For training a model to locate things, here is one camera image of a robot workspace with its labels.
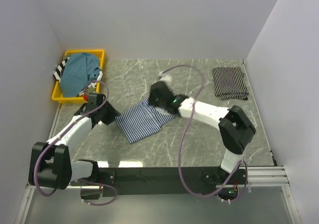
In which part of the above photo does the blue white striped tank top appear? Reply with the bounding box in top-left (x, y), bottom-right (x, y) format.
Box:
top-left (115, 98), bottom-right (176, 144)

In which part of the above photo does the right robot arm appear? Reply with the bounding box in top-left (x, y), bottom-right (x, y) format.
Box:
top-left (149, 81), bottom-right (256, 184)

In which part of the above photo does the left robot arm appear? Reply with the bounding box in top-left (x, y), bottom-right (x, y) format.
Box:
top-left (28, 93), bottom-right (119, 190)

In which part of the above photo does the light striped tank top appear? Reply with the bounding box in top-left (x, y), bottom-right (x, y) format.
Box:
top-left (78, 71), bottom-right (103, 97)

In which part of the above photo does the teal tank top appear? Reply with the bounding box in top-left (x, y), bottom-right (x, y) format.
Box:
top-left (60, 53), bottom-right (101, 98)

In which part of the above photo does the black white striped tank top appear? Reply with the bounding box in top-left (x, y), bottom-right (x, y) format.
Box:
top-left (53, 58), bottom-right (69, 83)

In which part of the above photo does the yellow plastic bin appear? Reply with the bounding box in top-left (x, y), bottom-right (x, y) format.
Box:
top-left (52, 49), bottom-right (105, 104)

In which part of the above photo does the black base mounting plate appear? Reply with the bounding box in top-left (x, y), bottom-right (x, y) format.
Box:
top-left (70, 166), bottom-right (250, 201)

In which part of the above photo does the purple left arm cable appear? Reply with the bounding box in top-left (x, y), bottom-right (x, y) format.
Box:
top-left (33, 81), bottom-right (118, 207)

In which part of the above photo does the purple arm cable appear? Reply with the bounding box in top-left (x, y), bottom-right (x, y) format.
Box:
top-left (33, 81), bottom-right (118, 207)
top-left (178, 64), bottom-right (249, 205)

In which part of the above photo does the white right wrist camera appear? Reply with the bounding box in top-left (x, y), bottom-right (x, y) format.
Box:
top-left (157, 72), bottom-right (172, 84)

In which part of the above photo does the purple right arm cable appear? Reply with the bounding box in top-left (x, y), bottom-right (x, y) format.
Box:
top-left (178, 64), bottom-right (249, 205)

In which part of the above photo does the aluminium extrusion rail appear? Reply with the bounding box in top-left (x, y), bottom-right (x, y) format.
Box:
top-left (24, 166), bottom-right (291, 191)

